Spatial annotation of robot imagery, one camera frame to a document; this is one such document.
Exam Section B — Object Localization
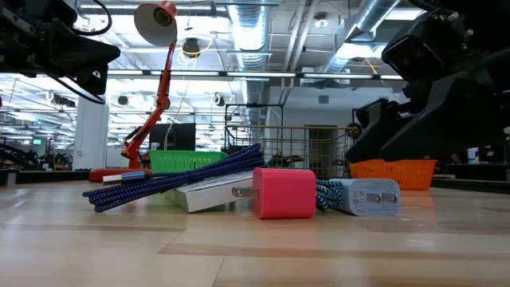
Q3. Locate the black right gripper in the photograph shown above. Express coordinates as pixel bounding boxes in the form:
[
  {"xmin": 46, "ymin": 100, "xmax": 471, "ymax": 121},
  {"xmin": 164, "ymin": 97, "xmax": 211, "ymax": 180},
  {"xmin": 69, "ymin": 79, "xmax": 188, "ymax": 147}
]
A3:
[{"xmin": 380, "ymin": 0, "xmax": 510, "ymax": 163}]

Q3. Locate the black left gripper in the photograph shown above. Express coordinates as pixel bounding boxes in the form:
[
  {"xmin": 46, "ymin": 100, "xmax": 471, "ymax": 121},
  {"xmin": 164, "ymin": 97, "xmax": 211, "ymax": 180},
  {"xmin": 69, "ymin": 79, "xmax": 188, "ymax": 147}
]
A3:
[{"xmin": 0, "ymin": 0, "xmax": 121, "ymax": 97}]

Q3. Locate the light blue wall charger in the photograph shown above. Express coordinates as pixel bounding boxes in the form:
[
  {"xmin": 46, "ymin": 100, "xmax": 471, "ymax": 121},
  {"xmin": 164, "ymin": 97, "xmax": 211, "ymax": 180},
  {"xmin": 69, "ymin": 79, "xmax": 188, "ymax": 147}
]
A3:
[{"xmin": 329, "ymin": 177, "xmax": 402, "ymax": 218}]

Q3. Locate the teal braided cable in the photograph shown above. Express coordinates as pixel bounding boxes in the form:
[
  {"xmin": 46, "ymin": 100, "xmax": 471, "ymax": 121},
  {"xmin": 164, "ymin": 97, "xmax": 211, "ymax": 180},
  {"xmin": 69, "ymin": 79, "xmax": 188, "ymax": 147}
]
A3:
[{"xmin": 316, "ymin": 179, "xmax": 345, "ymax": 213}]

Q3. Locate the pink wall charger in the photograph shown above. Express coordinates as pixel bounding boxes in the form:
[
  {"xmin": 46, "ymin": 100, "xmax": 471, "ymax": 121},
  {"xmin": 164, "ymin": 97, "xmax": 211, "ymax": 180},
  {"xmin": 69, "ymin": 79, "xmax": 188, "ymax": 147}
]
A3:
[{"xmin": 232, "ymin": 167, "xmax": 318, "ymax": 220}]

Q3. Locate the dark blue braided cable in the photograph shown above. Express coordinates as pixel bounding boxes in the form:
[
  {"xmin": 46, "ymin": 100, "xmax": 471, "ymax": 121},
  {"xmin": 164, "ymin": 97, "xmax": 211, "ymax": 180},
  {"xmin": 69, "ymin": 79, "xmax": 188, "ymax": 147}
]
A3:
[{"xmin": 82, "ymin": 143, "xmax": 266, "ymax": 214}]

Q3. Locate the white box with barcode label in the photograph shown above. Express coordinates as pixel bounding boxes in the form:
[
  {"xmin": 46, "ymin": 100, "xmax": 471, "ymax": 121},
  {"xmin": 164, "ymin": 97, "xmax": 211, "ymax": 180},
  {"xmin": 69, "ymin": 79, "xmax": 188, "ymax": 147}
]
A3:
[{"xmin": 163, "ymin": 171, "xmax": 256, "ymax": 214}]

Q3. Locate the orange plastic basket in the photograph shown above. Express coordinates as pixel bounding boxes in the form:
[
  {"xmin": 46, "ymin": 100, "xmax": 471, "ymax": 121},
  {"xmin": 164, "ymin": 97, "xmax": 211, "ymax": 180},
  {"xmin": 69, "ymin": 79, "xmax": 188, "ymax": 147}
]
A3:
[{"xmin": 349, "ymin": 159, "xmax": 438, "ymax": 191}]

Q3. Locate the red desk lamp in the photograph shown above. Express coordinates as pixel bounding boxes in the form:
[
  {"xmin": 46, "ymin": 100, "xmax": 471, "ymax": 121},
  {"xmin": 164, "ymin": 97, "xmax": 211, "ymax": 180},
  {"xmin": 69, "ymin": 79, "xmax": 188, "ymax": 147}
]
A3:
[{"xmin": 88, "ymin": 0, "xmax": 179, "ymax": 183}]

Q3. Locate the white pillar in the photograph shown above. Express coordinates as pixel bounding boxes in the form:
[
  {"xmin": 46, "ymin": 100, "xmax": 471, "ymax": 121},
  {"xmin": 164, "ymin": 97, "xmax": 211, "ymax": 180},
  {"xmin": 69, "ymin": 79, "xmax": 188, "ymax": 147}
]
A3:
[{"xmin": 73, "ymin": 95, "xmax": 110, "ymax": 171}]

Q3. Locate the overhead light bar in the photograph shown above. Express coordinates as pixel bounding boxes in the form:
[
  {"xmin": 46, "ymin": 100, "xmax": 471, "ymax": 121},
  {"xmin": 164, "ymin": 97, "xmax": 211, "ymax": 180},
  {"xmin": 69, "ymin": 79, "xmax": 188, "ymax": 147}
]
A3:
[{"xmin": 107, "ymin": 69, "xmax": 406, "ymax": 81}]

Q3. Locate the black background monitor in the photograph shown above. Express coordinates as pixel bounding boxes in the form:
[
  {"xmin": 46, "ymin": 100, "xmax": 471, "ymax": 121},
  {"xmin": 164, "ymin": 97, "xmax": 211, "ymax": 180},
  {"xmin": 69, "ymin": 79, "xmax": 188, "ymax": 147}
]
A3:
[{"xmin": 149, "ymin": 122, "xmax": 197, "ymax": 151}]

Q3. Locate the green plastic basket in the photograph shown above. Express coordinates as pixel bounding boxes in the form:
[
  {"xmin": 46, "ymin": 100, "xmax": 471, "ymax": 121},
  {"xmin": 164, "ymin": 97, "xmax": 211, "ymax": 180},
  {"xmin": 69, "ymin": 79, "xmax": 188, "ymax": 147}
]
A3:
[{"xmin": 148, "ymin": 149, "xmax": 229, "ymax": 175}]

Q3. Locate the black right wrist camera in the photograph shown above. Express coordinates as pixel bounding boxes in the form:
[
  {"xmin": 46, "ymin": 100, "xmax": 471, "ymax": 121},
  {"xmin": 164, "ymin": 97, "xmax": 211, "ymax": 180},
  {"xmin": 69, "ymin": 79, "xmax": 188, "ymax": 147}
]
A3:
[{"xmin": 381, "ymin": 34, "xmax": 445, "ymax": 83}]

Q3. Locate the metal wire basket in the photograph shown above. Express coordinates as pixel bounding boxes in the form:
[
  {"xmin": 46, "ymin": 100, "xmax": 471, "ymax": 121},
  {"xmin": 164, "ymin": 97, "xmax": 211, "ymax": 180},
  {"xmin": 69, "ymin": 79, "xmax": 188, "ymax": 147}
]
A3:
[{"xmin": 225, "ymin": 124, "xmax": 358, "ymax": 181}]

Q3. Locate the silver ventilation duct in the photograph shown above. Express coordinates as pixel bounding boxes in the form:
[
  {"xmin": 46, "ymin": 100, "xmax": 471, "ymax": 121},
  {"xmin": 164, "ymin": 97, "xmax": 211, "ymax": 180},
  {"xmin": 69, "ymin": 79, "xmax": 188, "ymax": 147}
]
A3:
[
  {"xmin": 320, "ymin": 0, "xmax": 402, "ymax": 75},
  {"xmin": 226, "ymin": 0, "xmax": 274, "ymax": 129}
]

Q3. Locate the black overhead camera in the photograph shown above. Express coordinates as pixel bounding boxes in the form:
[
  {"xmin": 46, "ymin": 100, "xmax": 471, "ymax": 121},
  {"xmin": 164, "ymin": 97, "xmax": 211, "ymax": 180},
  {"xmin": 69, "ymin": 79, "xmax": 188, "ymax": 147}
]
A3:
[{"xmin": 182, "ymin": 37, "xmax": 202, "ymax": 60}]

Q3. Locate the black aluminium table frame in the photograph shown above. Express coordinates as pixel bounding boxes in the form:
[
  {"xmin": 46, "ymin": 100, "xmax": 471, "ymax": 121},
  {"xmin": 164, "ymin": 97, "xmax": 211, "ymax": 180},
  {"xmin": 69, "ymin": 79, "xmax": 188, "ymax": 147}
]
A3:
[{"xmin": 0, "ymin": 162, "xmax": 510, "ymax": 195}]

